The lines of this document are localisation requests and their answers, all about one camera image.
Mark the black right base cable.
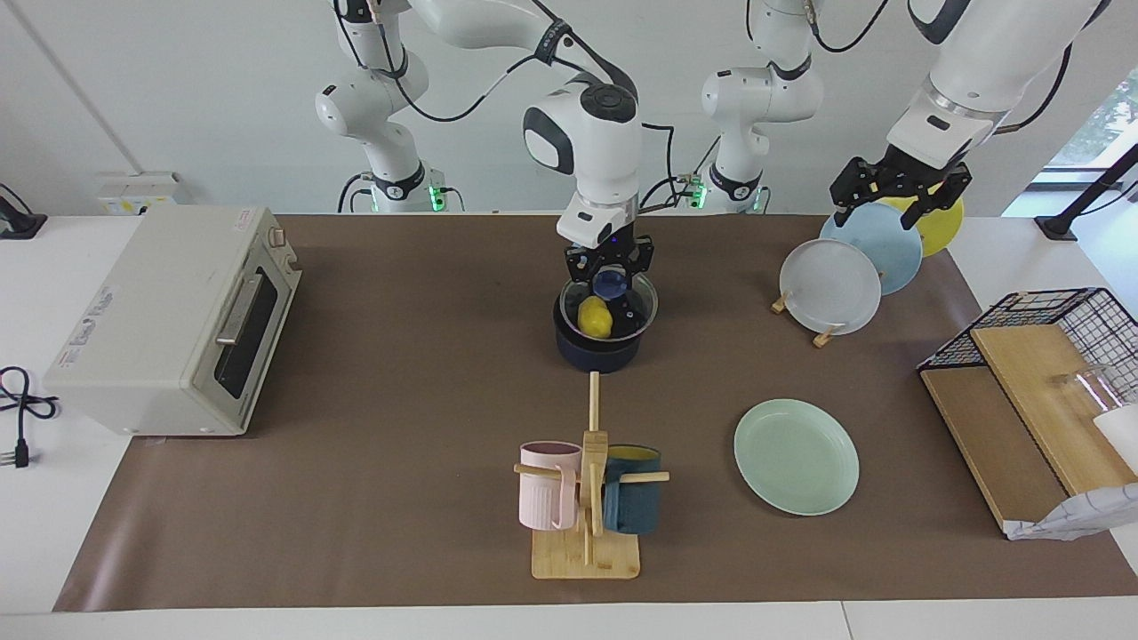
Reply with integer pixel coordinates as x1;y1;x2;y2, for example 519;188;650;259
336;172;463;214

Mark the black base cable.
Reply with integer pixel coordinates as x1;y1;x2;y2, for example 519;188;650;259
336;172;463;214
638;133;723;212

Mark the green plate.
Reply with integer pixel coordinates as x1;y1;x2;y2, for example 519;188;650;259
733;397;861;516

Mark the white checked cloth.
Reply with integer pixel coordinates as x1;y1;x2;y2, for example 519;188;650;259
1005;483;1138;541

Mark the light wooden board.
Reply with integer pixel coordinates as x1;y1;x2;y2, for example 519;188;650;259
969;323;1138;497

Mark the dark blue mug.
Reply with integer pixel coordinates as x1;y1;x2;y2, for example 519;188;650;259
603;444;662;535

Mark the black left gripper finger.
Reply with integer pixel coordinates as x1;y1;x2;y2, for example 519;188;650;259
900;169;973;230
829;158;878;227

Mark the wooden mug tree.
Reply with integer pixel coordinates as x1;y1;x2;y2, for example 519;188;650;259
513;372;670;580

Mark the wooden plate rack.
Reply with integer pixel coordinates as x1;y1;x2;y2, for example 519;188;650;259
771;293;845;348

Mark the grey plate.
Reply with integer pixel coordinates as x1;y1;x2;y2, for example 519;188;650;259
779;238;883;336

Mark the black pot purple handle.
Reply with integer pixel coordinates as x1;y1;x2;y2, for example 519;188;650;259
553;284;648;372

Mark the black left base cable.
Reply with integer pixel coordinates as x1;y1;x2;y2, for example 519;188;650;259
638;133;723;212

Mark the yellow plate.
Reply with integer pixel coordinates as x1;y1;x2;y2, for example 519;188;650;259
880;194;965;259

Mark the pink mug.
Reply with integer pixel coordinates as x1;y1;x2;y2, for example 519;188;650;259
519;442;583;532

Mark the black desk clamp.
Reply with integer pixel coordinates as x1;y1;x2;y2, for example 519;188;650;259
0;182;47;239

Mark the black power cord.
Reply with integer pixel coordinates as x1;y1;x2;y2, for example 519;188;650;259
0;366;59;469

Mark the white wall socket strip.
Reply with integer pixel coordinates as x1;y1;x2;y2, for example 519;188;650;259
96;172;179;216

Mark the clear glass cup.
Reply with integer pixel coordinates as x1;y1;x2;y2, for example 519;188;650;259
1054;364;1123;414

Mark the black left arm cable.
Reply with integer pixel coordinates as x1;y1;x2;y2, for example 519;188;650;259
805;0;1078;136

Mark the white plastic cup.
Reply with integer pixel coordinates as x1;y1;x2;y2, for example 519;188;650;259
1094;404;1138;450

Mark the brown table mat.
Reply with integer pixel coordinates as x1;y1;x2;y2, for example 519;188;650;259
53;213;1138;612

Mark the black angled stand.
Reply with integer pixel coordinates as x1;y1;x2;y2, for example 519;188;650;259
1036;142;1138;241

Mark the light blue plate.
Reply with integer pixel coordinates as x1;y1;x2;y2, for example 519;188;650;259
819;203;924;296

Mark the yellow potato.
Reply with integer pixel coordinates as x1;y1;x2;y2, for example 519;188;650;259
578;296;614;339

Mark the glass lid blue knob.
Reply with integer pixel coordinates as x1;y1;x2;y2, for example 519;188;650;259
558;269;660;341

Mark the black wire basket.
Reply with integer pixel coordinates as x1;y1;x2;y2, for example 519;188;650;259
918;287;1138;405

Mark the beige toaster oven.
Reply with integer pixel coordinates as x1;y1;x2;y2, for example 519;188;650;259
43;206;303;436

